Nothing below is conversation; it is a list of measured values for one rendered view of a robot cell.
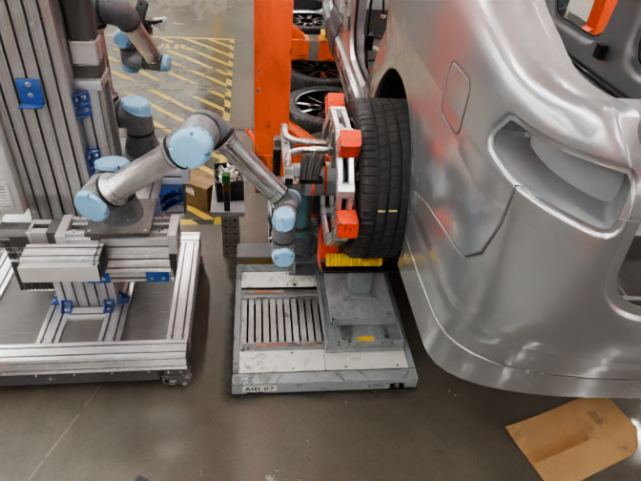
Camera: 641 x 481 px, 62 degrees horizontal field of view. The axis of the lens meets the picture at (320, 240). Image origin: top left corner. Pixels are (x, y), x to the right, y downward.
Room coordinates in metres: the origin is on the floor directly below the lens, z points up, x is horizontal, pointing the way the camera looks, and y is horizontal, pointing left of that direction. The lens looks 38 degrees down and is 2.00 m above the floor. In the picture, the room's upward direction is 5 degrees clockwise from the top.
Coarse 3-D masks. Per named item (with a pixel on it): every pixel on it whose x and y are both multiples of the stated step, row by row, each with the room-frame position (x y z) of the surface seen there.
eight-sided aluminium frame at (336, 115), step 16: (336, 112) 1.98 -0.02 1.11; (336, 128) 1.81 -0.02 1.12; (352, 128) 1.82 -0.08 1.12; (336, 144) 1.77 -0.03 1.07; (336, 160) 1.74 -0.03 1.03; (352, 160) 1.72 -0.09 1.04; (336, 176) 1.70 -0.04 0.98; (352, 176) 1.68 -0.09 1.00; (336, 192) 1.65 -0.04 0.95; (352, 192) 1.64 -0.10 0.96; (320, 208) 2.00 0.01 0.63; (336, 208) 1.63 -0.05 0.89; (336, 240) 1.65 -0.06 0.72
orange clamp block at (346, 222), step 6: (342, 210) 1.63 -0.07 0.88; (348, 210) 1.63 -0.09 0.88; (354, 210) 1.63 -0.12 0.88; (336, 216) 1.60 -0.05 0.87; (342, 216) 1.59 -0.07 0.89; (348, 216) 1.59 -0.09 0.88; (354, 216) 1.59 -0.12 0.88; (336, 222) 1.60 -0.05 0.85; (342, 222) 1.55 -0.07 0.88; (348, 222) 1.55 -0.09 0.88; (354, 222) 1.55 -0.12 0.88; (336, 228) 1.58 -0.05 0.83; (342, 228) 1.54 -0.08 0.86; (348, 228) 1.55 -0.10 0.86; (354, 228) 1.55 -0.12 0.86; (342, 234) 1.54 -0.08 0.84; (348, 234) 1.55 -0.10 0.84; (354, 234) 1.55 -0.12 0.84
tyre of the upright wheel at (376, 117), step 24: (360, 120) 1.82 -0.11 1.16; (384, 120) 1.83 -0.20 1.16; (408, 120) 1.84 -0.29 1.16; (384, 144) 1.73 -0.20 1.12; (408, 144) 1.74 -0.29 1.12; (360, 168) 1.70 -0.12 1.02; (384, 168) 1.67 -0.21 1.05; (408, 168) 1.68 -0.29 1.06; (360, 192) 1.65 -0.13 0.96; (384, 192) 1.62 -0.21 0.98; (408, 192) 1.64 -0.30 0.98; (360, 216) 1.60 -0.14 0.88; (384, 216) 1.60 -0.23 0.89; (360, 240) 1.60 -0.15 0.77; (384, 240) 1.61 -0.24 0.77
